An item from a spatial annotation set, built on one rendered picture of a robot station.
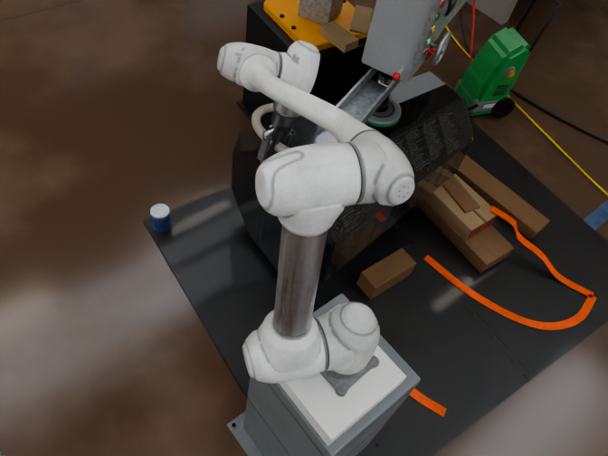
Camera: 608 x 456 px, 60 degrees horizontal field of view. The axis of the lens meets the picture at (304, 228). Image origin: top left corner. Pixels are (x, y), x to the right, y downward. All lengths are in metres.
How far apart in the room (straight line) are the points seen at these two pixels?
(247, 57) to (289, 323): 0.70
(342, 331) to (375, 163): 0.57
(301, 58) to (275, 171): 0.59
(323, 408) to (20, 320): 1.69
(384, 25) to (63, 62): 2.56
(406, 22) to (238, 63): 0.88
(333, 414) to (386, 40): 1.42
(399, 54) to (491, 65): 1.77
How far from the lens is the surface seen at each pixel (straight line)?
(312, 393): 1.66
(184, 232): 2.98
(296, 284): 1.23
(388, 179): 1.05
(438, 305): 2.95
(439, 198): 3.15
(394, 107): 2.55
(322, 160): 1.02
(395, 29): 2.20
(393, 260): 2.87
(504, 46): 3.94
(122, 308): 2.78
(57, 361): 2.72
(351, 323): 1.47
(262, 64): 1.46
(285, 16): 3.16
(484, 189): 3.49
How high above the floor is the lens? 2.41
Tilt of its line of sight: 52 degrees down
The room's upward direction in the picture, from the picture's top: 12 degrees clockwise
